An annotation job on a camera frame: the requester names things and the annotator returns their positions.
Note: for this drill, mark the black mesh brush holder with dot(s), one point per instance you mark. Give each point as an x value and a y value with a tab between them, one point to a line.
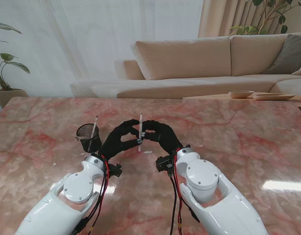
95	144

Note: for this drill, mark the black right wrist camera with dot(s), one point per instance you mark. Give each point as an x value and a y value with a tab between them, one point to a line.
165	164

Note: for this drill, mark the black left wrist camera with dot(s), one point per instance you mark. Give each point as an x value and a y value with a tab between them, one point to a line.
115	170

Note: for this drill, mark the light wooden coffee table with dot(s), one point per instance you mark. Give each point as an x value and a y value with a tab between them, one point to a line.
221	96

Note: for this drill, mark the cream throw pillow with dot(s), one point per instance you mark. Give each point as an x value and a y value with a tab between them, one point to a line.
300	71

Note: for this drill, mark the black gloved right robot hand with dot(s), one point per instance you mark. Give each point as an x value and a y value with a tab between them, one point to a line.
167	138

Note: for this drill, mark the light wooden bowl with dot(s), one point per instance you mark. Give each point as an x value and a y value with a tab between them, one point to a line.
240	94

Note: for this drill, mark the grey sofa cushion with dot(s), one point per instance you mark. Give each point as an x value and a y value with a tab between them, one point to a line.
289	54

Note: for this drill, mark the sheer white curtain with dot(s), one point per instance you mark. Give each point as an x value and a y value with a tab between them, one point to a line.
91	36

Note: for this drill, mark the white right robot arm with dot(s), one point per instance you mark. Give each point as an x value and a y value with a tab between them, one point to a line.
209	191

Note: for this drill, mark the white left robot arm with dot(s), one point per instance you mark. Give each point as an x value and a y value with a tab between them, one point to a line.
64	200

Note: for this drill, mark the shallow wooden tray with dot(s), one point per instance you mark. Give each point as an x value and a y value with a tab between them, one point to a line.
272	97

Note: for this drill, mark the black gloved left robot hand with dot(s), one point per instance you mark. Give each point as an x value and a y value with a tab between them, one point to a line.
113	144

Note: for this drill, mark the tall branching green plant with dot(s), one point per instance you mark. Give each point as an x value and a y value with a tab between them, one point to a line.
282	19

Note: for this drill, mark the beige pleated curtain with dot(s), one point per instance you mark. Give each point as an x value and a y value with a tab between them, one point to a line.
214	19

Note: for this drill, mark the beige plant pot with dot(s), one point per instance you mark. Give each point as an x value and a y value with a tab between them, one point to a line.
10	96

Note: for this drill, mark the beige sectional sofa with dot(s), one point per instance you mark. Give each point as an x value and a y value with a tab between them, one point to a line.
184	58

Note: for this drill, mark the large-leaf green houseplant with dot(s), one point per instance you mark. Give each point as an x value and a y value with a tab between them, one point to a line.
19	66

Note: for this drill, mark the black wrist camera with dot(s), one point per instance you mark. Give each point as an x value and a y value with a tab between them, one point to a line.
165	164
115	170

